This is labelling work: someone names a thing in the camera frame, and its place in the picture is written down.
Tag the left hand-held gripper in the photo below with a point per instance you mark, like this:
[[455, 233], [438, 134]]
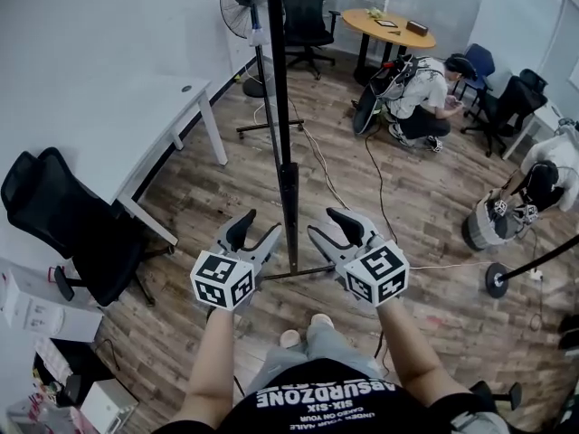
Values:
[[217, 278]]

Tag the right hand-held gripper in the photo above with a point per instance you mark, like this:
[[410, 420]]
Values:
[[380, 274]]

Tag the black tripod stand pole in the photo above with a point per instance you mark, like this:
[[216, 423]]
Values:
[[282, 84]]

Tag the person's right forearm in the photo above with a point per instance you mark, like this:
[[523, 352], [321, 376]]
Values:
[[407, 351]]

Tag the person's left forearm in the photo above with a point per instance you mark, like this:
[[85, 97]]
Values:
[[208, 360]]

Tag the person's right beige shoe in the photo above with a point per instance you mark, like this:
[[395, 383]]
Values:
[[321, 320]]

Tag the person's beige shoe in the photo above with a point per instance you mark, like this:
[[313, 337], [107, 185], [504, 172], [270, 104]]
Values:
[[321, 320], [289, 339]]

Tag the person's grey trousers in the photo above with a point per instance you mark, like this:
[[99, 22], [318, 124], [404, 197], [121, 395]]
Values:
[[325, 342]]

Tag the person's left beige shoe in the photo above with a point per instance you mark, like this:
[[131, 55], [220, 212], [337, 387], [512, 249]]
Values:
[[289, 339]]

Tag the grey waste bin with liner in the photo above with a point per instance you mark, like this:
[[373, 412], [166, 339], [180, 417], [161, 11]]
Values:
[[479, 233]]

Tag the black pole stand round base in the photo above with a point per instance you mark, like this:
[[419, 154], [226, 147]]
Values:
[[497, 280]]

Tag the black mesh office chair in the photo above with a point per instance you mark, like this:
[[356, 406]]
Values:
[[534, 77], [515, 396], [90, 242], [511, 102], [305, 21]]

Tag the white desk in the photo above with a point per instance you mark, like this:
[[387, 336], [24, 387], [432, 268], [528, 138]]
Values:
[[149, 106]]

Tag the person's black printed shirt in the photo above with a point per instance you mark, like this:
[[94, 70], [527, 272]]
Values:
[[325, 423]]

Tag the white flat carton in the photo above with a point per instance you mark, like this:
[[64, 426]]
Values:
[[81, 326]]

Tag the clear plastic bag red print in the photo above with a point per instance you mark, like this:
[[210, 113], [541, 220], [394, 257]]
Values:
[[50, 418], [61, 273]]

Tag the small white power adapter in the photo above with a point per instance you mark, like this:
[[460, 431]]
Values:
[[536, 275]]

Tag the round wooden table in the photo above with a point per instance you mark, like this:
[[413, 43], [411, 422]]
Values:
[[362, 21]]

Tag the black tablet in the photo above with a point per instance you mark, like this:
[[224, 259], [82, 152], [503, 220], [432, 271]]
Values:
[[386, 23]]

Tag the white appliance box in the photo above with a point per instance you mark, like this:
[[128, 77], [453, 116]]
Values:
[[108, 407]]

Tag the brown wooden box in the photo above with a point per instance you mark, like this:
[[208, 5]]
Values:
[[416, 27]]

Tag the blue chair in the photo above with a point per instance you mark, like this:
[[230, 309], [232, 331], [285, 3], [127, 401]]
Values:
[[479, 59]]

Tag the small green object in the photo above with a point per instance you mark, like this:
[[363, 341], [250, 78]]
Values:
[[375, 12]]

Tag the white printed carton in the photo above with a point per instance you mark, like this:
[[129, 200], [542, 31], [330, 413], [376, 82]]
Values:
[[31, 305]]

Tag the white side table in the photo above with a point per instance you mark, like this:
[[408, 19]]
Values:
[[540, 115]]

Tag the black standing fan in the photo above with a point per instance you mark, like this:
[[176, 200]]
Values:
[[237, 2]]

